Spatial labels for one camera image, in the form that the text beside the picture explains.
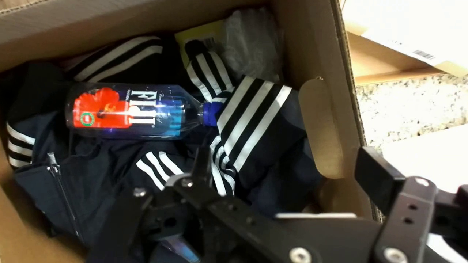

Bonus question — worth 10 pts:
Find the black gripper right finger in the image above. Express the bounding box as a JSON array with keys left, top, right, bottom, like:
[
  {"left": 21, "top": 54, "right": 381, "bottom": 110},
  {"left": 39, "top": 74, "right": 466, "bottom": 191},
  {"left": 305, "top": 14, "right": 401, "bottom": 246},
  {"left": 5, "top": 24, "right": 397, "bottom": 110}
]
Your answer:
[{"left": 354, "top": 144, "right": 468, "bottom": 263}]

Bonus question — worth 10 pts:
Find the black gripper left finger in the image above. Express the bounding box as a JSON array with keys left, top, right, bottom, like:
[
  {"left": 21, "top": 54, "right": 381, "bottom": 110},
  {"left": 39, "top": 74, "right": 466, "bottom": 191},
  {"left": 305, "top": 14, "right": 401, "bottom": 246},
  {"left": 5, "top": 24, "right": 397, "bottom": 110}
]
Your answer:
[{"left": 87, "top": 144, "right": 313, "bottom": 263}]

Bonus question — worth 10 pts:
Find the white cardboard box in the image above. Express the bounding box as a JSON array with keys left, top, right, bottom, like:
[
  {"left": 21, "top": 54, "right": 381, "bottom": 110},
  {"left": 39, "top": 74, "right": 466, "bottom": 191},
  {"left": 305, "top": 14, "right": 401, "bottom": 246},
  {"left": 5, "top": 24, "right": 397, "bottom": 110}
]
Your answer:
[{"left": 0, "top": 0, "right": 378, "bottom": 263}]

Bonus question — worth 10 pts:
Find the dark white-striped Adidas jacket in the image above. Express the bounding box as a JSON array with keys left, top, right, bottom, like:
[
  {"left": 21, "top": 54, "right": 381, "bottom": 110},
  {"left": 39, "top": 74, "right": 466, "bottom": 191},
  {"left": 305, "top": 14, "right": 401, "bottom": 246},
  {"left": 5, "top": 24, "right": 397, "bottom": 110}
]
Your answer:
[{"left": 0, "top": 33, "right": 328, "bottom": 254}]

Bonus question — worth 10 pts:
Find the crumpled clear plastic wrap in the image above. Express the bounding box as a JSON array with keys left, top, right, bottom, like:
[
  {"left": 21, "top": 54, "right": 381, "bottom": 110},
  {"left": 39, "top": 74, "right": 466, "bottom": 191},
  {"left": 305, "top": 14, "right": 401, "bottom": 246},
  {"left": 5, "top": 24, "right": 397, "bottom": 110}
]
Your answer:
[{"left": 221, "top": 5, "right": 287, "bottom": 84}]

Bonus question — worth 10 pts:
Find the yellow packet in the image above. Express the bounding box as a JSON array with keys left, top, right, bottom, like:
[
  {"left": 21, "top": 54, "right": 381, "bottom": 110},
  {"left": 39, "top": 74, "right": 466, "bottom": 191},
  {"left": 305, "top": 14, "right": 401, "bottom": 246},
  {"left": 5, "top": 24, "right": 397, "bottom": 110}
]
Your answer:
[{"left": 175, "top": 18, "right": 232, "bottom": 56}]

